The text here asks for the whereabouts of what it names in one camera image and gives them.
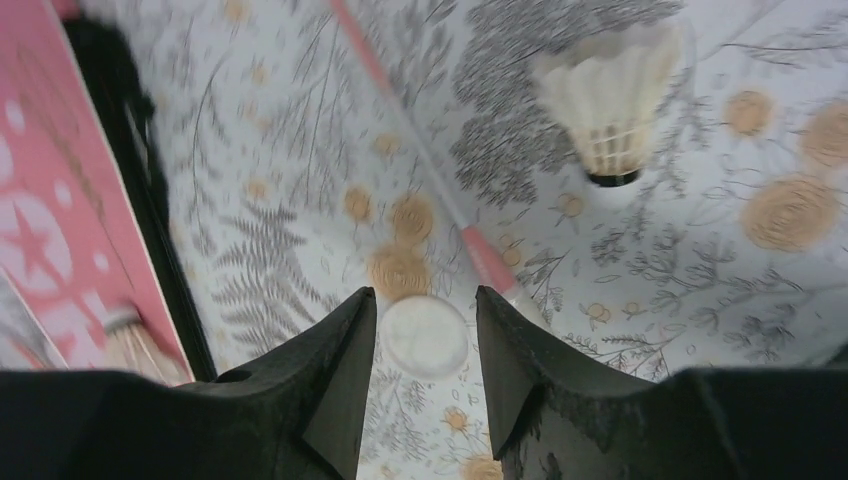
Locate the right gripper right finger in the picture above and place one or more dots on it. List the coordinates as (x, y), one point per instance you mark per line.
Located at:
(555, 413)

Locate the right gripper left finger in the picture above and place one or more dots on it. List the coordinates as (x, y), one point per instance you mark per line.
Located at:
(296, 412)

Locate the floral patterned table mat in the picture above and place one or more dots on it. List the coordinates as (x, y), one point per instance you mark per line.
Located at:
(290, 185)

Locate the pink racket cover bag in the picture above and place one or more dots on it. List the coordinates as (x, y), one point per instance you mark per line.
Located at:
(84, 215)

